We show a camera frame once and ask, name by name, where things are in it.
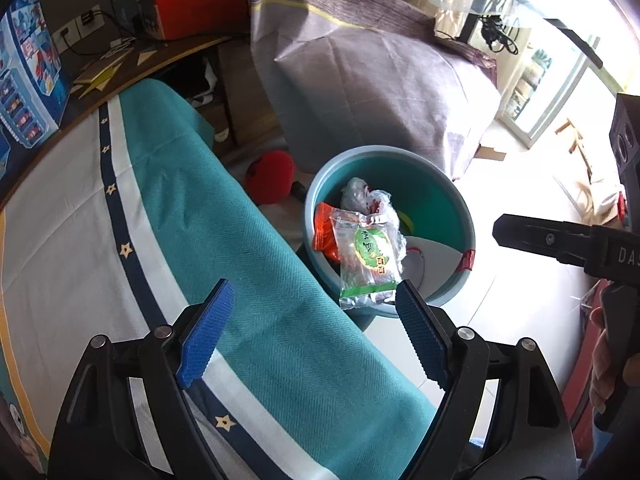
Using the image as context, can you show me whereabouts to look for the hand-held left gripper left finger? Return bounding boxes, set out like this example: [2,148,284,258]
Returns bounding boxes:
[47,278,237,480]

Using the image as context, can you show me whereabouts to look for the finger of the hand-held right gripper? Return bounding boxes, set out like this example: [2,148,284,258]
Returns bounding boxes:
[492,213,593,273]

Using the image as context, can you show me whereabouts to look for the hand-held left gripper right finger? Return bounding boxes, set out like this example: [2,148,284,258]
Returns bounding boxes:
[395,280,578,480]

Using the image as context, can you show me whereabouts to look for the green clear snack packet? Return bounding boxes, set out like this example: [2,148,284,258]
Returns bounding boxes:
[329,209,408,311]

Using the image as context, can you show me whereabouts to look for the teal plastic bin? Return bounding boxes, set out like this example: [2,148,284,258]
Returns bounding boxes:
[304,145,476,318]

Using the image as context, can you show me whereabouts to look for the orange snack packet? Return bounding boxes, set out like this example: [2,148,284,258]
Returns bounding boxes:
[312,201,346,263]

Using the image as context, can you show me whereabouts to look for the clear plastic wrapper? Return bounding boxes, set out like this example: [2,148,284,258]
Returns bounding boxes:
[341,177,401,226]

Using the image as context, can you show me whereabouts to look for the person's right hand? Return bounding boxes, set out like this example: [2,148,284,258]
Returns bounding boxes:
[589,307,640,413]

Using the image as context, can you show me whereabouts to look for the teal white star tablecloth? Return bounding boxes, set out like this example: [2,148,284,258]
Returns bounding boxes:
[0,78,436,480]

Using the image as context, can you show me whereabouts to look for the red plush toy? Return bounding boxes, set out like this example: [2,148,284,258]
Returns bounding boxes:
[245,151,296,206]

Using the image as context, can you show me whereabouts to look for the black metal rack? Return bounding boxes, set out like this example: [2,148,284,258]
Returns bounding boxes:
[460,0,606,68]

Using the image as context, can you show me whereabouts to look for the large purple grey bag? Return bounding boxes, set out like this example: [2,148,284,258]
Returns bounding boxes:
[250,0,502,181]

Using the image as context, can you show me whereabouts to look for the cardboard box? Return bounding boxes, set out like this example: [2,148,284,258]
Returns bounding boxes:
[215,40,286,146]

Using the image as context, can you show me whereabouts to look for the yellow paper stars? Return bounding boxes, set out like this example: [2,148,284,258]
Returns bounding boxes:
[70,45,161,101]

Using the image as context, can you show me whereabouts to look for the large blue toy box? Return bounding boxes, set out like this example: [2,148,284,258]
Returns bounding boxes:
[0,0,71,181]

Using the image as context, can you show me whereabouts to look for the black cable bundle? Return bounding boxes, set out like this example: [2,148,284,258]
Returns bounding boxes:
[477,10,521,56]

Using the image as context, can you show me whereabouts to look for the white wall socket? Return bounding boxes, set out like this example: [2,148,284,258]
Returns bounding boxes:
[52,5,106,53]

